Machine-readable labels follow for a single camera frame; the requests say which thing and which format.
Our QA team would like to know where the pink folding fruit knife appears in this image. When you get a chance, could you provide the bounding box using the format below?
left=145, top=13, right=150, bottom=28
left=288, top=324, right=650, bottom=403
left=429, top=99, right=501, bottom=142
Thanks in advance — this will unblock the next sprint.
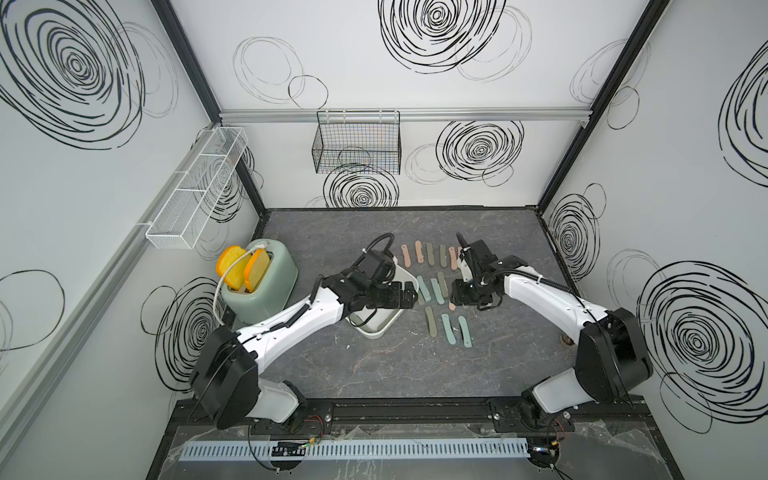
left=448, top=246, right=458, bottom=271

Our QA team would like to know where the white plastic storage box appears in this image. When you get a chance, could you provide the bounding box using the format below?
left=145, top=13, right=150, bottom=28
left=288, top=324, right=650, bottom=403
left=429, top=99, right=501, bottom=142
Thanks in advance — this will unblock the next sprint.
left=346, top=265, right=420, bottom=340

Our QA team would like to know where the olive folding knife top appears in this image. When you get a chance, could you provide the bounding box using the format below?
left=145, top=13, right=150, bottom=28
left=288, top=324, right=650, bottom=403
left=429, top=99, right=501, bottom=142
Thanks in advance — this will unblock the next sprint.
left=437, top=271, right=449, bottom=299

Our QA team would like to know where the teal knife second row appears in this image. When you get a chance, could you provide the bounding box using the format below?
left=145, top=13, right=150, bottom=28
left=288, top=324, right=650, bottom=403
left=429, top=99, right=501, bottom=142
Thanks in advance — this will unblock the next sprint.
left=430, top=278, right=445, bottom=305

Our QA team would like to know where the teal knife third row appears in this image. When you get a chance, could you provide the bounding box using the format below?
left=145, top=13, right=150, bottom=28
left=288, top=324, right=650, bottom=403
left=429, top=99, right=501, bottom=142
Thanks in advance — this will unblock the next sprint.
left=458, top=315, right=473, bottom=348

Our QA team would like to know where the long teal knife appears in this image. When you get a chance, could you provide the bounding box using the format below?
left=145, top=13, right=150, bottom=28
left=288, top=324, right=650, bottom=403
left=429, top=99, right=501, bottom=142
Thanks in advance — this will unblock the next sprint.
left=440, top=313, right=457, bottom=345

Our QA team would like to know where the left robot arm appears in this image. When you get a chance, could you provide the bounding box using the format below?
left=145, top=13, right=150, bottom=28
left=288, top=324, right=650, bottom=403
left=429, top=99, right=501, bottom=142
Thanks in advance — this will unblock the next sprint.
left=190, top=247, right=418, bottom=430

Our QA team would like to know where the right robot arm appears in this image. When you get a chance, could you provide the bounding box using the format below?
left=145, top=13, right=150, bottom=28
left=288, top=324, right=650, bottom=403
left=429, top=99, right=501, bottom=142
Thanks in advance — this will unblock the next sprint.
left=450, top=234, right=653, bottom=430

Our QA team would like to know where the green toaster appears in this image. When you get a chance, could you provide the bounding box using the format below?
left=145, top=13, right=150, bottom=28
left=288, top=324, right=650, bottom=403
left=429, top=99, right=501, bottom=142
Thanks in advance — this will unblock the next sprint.
left=216, top=239, right=299, bottom=325

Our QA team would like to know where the orange toast slice right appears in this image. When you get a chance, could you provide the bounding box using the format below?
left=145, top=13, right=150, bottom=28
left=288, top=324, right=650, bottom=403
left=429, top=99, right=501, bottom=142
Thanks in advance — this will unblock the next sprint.
left=243, top=248, right=271, bottom=293

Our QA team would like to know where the orange toast slice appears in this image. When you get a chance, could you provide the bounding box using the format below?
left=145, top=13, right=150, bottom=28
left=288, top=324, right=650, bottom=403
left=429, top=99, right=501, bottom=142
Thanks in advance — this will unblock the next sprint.
left=216, top=245, right=251, bottom=291
left=243, top=248, right=271, bottom=293

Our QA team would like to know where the orange toast slice left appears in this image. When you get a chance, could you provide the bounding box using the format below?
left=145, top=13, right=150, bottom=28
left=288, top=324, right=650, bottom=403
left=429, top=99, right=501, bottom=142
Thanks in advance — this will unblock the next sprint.
left=216, top=245, right=251, bottom=291

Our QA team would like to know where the white toaster cable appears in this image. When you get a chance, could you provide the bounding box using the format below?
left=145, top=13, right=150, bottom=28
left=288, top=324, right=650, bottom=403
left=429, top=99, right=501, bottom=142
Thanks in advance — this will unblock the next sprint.
left=212, top=241, right=269, bottom=334

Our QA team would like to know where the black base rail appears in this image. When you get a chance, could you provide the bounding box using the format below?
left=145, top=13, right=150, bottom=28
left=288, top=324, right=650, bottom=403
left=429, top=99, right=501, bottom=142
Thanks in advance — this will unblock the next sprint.
left=170, top=395, right=652, bottom=434

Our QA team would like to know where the black wire basket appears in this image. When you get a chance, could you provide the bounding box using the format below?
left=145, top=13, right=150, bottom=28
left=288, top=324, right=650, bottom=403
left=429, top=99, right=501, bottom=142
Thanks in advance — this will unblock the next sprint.
left=311, top=109, right=402, bottom=175

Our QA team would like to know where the aluminium wall rail back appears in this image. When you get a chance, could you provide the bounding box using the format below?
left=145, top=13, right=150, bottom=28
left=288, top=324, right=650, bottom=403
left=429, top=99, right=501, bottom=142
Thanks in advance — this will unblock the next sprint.
left=220, top=107, right=592, bottom=124

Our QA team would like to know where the aluminium wall rail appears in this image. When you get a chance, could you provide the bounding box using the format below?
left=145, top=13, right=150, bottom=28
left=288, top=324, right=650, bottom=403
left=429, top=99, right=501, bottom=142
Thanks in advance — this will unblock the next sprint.
left=220, top=107, right=592, bottom=124
left=1, top=121, right=221, bottom=463

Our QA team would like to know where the white wire shelf basket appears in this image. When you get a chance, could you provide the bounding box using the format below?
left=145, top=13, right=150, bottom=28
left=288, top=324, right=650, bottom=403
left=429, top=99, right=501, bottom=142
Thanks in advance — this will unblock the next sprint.
left=146, top=126, right=248, bottom=250

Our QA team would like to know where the grey slotted cable duct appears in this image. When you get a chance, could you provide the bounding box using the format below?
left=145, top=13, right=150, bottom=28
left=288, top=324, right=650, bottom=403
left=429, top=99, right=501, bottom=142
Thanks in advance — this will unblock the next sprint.
left=178, top=438, right=531, bottom=462

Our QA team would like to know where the aluminium wall rail left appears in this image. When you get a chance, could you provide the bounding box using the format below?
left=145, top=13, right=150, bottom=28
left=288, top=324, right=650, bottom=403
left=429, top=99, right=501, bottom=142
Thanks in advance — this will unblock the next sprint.
left=1, top=121, right=221, bottom=463

